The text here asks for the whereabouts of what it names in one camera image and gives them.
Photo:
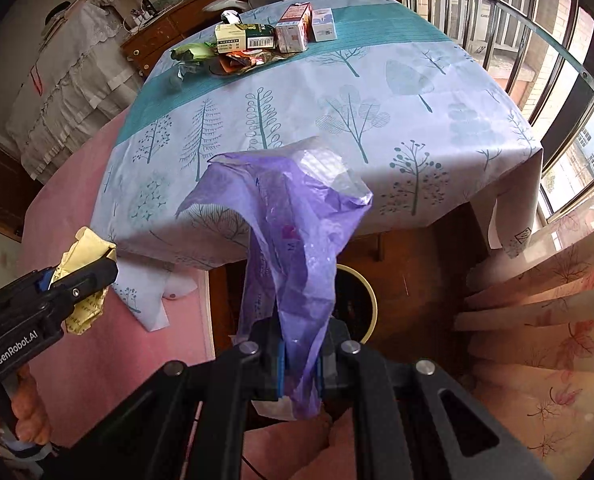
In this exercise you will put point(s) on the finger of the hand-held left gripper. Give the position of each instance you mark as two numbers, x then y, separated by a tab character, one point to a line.
84	282
44	280

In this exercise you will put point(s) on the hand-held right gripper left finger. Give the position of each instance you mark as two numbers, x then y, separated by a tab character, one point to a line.
280	370

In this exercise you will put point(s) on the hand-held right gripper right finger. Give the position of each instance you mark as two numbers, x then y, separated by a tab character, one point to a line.
322	380

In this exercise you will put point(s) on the yellow wrapper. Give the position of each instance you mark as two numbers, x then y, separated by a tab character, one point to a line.
84	310

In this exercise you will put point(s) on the round bin with yellow rim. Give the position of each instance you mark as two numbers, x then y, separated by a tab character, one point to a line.
364	305

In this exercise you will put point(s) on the purple plastic bag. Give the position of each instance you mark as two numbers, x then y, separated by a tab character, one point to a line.
287	220

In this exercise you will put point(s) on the green wrapper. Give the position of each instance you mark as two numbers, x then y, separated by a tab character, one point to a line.
192	51

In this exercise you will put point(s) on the red orange wrapper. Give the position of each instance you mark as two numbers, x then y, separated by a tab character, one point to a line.
239	61

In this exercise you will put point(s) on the person's left hand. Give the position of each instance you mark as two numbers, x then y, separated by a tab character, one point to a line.
29	410

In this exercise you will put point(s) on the person's leg in pink trousers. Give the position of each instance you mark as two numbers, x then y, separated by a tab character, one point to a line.
302	447

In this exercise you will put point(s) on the pink bed sheet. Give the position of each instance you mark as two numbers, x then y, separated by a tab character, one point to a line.
107	360

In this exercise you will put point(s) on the brown wooden cabinet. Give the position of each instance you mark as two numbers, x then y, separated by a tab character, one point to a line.
2	190

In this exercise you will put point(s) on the white lace furniture cover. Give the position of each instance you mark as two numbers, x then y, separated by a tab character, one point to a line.
67	95

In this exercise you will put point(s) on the tree-print tablecloth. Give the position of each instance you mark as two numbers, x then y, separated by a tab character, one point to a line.
327	150

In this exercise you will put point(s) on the leaf-print curtain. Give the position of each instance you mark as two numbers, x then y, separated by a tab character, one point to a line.
542	330

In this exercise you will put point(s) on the grey crumpled wrapper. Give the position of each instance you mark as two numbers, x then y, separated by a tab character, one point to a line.
184	72

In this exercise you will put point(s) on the wooden desk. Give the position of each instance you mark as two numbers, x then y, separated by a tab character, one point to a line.
167	30

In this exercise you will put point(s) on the green and white carton box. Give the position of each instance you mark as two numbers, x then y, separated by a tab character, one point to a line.
237	37

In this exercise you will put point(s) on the black and white foil wrapper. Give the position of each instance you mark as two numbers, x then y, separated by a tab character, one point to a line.
231	17

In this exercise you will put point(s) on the pink carton box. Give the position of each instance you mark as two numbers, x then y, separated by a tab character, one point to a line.
293	30

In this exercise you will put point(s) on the white and blue box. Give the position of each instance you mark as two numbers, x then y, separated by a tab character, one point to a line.
323	25

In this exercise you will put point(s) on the metal window grille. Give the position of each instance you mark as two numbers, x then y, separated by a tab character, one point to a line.
537	25

